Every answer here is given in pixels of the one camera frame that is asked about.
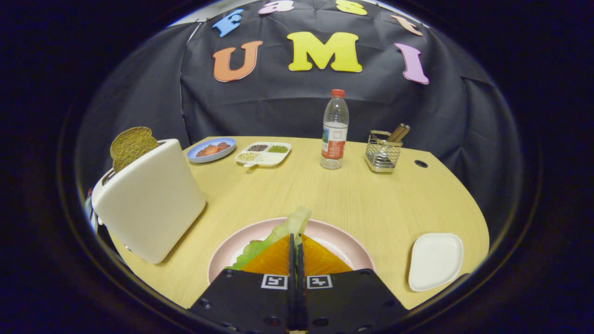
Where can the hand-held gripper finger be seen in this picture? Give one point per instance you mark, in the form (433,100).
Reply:
(292,297)
(300,297)

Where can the green lettuce leaf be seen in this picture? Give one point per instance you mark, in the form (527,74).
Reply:
(260,248)

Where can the brown bread slice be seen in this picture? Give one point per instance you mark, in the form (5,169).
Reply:
(132,146)

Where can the pink plate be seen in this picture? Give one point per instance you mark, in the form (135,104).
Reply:
(345,242)

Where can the white divided dish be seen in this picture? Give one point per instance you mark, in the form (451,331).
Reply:
(274,158)

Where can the white square plate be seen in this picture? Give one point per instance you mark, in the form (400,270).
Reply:
(436,262)

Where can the blue plate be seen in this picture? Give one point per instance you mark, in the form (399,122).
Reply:
(222,157)

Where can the clear red-capped water bottle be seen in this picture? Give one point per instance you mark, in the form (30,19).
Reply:
(334,139)

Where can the orange red food slices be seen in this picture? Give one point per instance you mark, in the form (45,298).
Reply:
(211,149)

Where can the white toaster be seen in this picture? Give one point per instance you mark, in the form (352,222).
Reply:
(148,204)

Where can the black table grommet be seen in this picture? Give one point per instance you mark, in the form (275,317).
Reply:
(421,163)

